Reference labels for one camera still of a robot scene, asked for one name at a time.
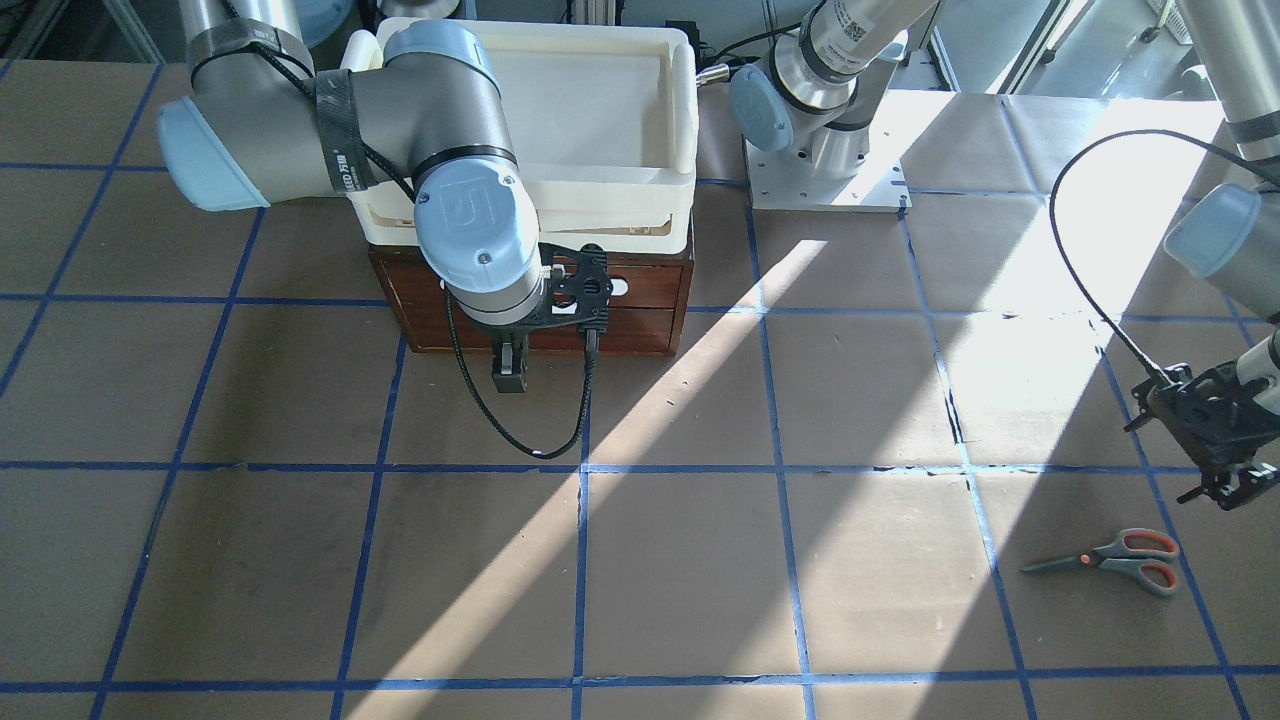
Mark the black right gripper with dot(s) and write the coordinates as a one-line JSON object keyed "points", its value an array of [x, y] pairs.
{"points": [[509, 364]]}

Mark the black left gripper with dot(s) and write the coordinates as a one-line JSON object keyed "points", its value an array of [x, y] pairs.
{"points": [[1233, 483]]}

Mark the grey orange scissors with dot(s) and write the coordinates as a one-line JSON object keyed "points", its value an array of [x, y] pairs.
{"points": [[1141, 554]]}

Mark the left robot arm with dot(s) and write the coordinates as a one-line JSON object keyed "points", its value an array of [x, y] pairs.
{"points": [[820, 84]]}

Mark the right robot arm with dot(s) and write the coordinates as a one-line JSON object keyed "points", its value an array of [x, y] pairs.
{"points": [[263, 125]]}

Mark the dark wooden drawer cabinet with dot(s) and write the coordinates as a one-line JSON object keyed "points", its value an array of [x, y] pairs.
{"points": [[646, 320]]}

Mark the white plastic storage bin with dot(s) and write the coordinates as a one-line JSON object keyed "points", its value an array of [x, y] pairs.
{"points": [[604, 125]]}

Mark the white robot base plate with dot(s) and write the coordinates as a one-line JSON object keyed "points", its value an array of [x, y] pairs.
{"points": [[830, 180]]}

